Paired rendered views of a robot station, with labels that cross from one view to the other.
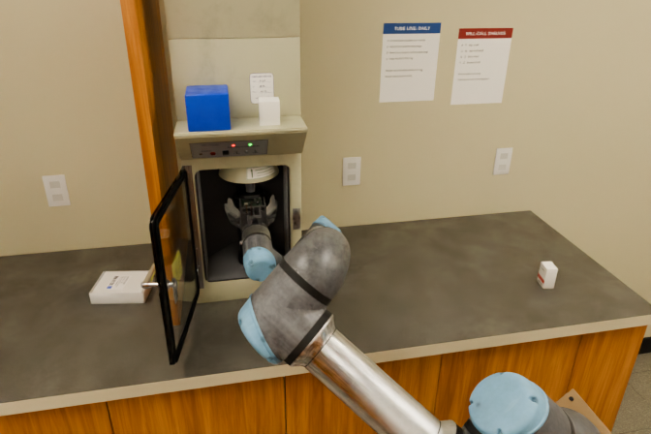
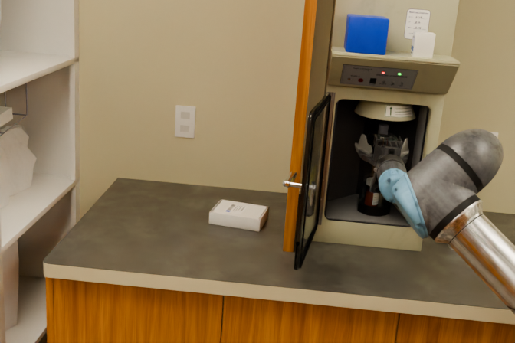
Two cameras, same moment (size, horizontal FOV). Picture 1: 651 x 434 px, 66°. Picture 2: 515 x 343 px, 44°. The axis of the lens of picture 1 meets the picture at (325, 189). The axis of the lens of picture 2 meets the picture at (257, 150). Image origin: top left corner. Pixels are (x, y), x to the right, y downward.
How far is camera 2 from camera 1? 0.53 m
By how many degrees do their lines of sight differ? 16
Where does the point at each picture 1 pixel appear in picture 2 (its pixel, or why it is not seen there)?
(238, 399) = (347, 332)
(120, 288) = (238, 213)
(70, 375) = (196, 266)
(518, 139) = not seen: outside the picture
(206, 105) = (367, 27)
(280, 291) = (437, 165)
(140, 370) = (260, 276)
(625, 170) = not seen: outside the picture
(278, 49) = not seen: outside the picture
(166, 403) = (277, 317)
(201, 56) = not seen: outside the picture
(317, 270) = (474, 151)
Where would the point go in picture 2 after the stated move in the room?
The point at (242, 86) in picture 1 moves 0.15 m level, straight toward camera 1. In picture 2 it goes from (398, 21) to (405, 25)
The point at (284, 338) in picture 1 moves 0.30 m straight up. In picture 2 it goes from (436, 206) to (462, 41)
